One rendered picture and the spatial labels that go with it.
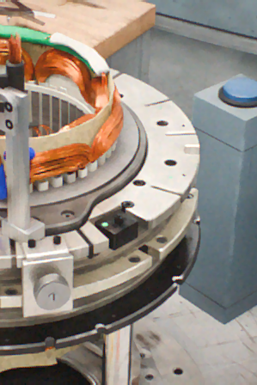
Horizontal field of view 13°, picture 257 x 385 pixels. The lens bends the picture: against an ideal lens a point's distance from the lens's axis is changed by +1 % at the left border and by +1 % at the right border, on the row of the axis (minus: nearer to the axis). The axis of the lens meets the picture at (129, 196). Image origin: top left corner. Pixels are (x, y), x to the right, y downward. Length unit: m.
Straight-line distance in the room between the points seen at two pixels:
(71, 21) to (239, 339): 0.38
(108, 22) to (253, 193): 0.23
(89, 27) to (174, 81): 2.24
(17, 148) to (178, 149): 0.20
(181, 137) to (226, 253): 0.27
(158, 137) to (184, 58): 2.63
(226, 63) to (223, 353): 2.40
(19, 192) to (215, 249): 0.45
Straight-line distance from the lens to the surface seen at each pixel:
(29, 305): 0.81
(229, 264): 1.19
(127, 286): 0.87
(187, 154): 0.92
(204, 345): 1.21
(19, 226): 0.79
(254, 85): 1.13
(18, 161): 0.77
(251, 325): 1.24
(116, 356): 0.93
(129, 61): 1.23
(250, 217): 1.17
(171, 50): 3.60
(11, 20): 1.16
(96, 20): 1.20
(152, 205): 0.84
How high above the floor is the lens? 1.56
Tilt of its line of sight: 33 degrees down
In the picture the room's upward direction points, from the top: 3 degrees clockwise
